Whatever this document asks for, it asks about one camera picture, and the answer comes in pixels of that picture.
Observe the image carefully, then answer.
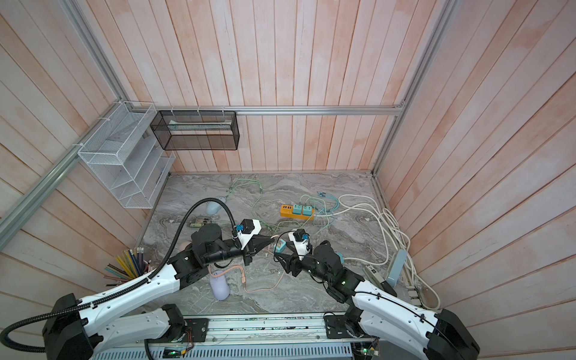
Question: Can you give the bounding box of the pink mouse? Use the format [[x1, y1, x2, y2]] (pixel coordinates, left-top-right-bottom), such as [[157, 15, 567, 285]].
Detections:
[[178, 241, 191, 251]]

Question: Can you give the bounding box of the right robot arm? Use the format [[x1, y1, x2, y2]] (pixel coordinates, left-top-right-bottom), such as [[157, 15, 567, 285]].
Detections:
[[274, 241, 480, 359]]

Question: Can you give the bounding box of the pink pencil cup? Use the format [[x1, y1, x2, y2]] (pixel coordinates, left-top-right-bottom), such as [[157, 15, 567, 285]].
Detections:
[[103, 247, 151, 284]]

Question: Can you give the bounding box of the teal USB charger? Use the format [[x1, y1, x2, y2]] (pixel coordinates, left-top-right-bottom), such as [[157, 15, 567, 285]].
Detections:
[[274, 238, 287, 253]]

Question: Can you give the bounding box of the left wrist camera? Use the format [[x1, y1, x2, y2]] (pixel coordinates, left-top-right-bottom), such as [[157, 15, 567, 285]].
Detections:
[[235, 219, 262, 250]]

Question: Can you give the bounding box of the camouflage green device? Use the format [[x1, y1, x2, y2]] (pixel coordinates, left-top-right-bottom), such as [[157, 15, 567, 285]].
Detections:
[[187, 217, 212, 229]]

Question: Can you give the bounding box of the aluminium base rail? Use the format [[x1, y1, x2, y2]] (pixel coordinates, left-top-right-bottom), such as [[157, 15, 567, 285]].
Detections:
[[94, 309, 369, 353]]

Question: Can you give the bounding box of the white wire mesh shelf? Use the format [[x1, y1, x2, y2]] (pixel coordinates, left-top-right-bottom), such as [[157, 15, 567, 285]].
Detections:
[[78, 101, 176, 209]]

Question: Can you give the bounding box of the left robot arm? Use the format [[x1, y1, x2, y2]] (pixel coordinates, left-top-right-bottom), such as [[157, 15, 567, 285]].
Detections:
[[1, 208, 274, 359]]

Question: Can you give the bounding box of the teal charger on orange strip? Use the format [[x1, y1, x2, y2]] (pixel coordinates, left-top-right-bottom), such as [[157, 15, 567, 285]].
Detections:
[[292, 204, 302, 215]]

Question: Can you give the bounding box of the teal charging cable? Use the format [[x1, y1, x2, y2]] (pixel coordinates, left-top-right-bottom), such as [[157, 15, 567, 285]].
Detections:
[[310, 190, 341, 216]]

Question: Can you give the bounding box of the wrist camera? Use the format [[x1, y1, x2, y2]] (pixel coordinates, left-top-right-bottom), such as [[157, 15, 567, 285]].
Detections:
[[288, 229, 312, 260], [235, 219, 262, 250]]

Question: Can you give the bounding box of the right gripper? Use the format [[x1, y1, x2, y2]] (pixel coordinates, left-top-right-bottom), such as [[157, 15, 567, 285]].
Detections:
[[276, 241, 334, 287]]

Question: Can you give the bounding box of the black mesh basket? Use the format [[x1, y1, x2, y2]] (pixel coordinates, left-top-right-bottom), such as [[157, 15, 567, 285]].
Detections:
[[151, 109, 240, 151]]

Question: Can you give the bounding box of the pink charging cable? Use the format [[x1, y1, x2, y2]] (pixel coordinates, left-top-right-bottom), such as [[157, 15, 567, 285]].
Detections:
[[208, 233, 289, 294]]

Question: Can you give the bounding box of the blue stapler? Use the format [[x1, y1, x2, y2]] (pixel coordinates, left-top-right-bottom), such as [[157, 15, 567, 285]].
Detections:
[[385, 249, 408, 287]]

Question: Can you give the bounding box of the beige black stapler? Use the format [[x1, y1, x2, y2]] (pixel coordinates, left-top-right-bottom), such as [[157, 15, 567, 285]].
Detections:
[[363, 264, 398, 297]]

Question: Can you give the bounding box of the orange power strip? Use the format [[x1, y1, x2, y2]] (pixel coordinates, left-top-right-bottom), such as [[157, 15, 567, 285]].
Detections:
[[280, 205, 315, 221]]

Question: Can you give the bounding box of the lavender wireless mouse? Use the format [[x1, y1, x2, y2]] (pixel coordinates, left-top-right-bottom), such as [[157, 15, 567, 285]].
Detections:
[[209, 271, 230, 301]]

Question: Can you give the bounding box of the light blue mouse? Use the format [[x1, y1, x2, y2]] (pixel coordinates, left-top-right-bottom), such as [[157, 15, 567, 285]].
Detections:
[[205, 199, 226, 216]]

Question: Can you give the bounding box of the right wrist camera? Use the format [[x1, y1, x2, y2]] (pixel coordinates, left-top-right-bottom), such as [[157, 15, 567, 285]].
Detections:
[[288, 229, 312, 260]]

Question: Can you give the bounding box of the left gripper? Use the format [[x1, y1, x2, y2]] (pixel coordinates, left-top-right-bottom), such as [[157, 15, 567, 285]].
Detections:
[[204, 233, 275, 266]]

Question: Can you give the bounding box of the green charging cable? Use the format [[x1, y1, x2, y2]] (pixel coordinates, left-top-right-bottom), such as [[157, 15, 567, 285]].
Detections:
[[224, 177, 293, 235]]

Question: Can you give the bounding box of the white power cord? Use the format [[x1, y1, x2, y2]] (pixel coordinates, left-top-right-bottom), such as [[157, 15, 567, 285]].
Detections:
[[313, 193, 442, 309]]

